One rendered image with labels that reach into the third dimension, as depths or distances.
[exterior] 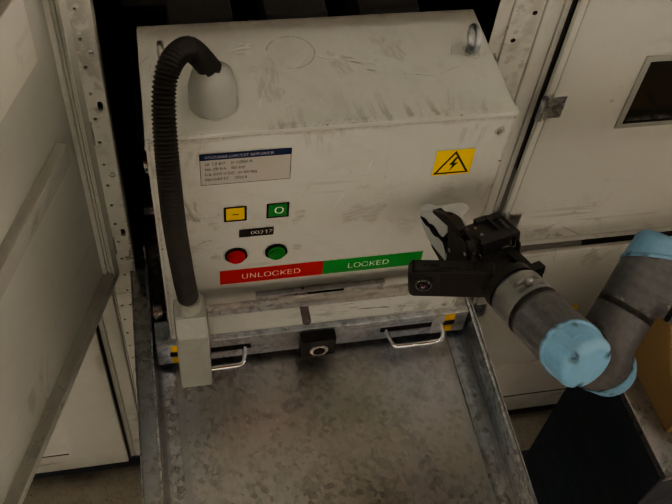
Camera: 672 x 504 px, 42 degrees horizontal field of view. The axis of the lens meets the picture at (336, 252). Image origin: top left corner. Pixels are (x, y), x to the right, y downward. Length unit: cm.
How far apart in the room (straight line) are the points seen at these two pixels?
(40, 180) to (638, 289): 82
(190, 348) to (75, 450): 100
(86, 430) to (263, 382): 73
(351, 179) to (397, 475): 51
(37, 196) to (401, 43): 55
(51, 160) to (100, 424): 96
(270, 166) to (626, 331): 50
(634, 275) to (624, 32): 44
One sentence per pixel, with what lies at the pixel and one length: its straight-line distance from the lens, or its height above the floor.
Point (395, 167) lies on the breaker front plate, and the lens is 122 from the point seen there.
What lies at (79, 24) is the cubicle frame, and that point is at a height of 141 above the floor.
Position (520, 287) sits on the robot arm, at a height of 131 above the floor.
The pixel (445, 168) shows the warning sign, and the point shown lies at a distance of 124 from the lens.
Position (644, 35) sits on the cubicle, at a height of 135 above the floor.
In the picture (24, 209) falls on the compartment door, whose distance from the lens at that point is 127.
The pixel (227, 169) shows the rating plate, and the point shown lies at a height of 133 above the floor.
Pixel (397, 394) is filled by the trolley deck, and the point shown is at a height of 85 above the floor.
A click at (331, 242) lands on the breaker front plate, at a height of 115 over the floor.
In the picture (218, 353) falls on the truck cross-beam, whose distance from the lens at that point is 152.
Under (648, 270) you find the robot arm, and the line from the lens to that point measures 117.
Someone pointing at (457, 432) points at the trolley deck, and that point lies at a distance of 152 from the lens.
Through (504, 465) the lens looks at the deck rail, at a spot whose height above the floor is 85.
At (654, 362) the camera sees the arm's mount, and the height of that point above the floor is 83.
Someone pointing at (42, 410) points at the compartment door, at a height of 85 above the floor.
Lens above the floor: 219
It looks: 52 degrees down
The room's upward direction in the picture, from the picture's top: 8 degrees clockwise
